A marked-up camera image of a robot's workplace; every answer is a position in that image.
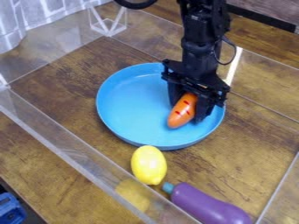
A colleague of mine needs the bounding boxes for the blue round tray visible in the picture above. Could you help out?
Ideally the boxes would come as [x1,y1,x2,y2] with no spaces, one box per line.
[96,63,225,151]

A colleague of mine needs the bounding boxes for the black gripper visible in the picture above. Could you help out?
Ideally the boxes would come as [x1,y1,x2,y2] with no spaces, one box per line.
[161,39,229,123]

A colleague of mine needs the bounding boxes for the blue plastic object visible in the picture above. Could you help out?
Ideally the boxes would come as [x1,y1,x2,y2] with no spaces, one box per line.
[0,192,26,224]

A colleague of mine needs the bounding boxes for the white mesh curtain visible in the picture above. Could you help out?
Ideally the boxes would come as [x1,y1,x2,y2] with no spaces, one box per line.
[0,0,112,54]

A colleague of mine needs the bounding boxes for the clear acrylic enclosure wall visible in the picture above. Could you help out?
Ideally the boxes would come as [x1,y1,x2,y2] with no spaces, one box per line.
[0,0,299,224]

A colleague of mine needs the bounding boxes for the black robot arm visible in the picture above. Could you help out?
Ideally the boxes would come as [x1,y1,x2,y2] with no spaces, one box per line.
[161,0,229,123]

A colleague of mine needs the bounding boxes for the purple toy eggplant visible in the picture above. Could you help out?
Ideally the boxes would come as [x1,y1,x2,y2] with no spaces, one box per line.
[162,182,252,224]

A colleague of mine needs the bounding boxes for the black cable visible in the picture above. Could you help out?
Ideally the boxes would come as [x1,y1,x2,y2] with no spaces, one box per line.
[112,0,238,66]

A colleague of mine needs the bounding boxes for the yellow toy lemon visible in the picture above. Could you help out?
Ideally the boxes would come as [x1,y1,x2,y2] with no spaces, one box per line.
[130,145,166,186]

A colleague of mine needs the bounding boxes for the orange toy carrot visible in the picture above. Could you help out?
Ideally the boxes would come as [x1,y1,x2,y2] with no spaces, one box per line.
[166,93,197,129]

